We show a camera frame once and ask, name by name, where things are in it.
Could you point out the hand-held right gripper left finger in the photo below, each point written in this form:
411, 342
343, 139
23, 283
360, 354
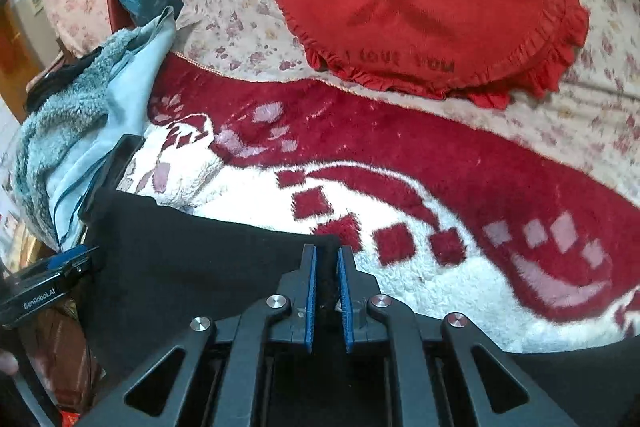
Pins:
310, 302

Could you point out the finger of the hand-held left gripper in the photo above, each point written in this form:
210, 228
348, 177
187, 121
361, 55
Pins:
70, 263

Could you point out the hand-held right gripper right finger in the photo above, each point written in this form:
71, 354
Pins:
345, 302

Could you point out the black pants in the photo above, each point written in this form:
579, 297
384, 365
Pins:
190, 267

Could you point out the person's left hand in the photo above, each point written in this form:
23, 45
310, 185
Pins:
7, 363

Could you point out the black phone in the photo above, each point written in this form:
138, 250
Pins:
112, 177

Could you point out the red and white fleece blanket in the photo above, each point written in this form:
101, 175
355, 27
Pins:
450, 187

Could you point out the light blue fleece garment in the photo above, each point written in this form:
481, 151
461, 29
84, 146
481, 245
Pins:
100, 107

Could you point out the black cloth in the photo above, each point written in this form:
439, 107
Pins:
55, 82

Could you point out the floral quilt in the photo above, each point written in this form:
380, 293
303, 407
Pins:
230, 7

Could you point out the small wall picture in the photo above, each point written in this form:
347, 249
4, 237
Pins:
36, 1

